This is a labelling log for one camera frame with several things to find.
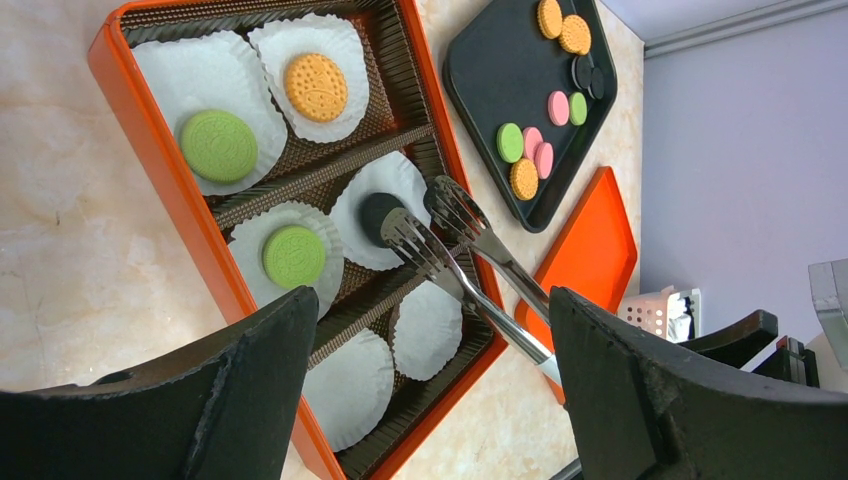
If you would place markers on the metal serving tongs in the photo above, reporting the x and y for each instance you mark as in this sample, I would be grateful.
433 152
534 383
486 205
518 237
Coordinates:
460 255

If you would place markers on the white plastic basket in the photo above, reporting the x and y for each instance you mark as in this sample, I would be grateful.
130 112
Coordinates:
648 311

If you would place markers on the black sandwich cookie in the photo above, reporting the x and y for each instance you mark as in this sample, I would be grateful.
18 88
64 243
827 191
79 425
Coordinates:
596 87
581 71
371 213

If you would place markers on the yellow sandwich cookie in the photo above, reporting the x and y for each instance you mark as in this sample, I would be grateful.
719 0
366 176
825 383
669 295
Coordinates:
316 87
523 179
575 36
549 18

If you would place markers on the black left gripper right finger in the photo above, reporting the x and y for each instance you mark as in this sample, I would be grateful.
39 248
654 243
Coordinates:
644 408

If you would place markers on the black baking tray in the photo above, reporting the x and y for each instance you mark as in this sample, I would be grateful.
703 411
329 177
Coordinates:
500 69

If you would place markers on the orange cookie tin box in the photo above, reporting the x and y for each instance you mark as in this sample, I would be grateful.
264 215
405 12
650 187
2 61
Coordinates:
406 113

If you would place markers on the white paper cupcake liner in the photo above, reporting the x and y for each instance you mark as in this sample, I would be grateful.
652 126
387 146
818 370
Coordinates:
349 391
217 71
249 237
389 182
278 42
427 332

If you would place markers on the pink sandwich cookie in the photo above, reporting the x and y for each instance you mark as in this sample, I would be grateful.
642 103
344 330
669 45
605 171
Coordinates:
558 108
544 159
532 139

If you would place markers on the orange tin lid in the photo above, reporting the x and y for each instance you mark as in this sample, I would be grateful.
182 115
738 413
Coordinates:
595 253

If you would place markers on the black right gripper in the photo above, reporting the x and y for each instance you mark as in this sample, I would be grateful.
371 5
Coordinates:
792 361

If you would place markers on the green sandwich cookie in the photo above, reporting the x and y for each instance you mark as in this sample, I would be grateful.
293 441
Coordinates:
510 142
293 256
218 146
578 108

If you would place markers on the white cloth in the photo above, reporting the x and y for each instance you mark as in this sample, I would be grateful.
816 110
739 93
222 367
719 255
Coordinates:
679 318

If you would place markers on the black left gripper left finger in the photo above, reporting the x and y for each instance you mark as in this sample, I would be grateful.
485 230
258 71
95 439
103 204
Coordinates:
221 407

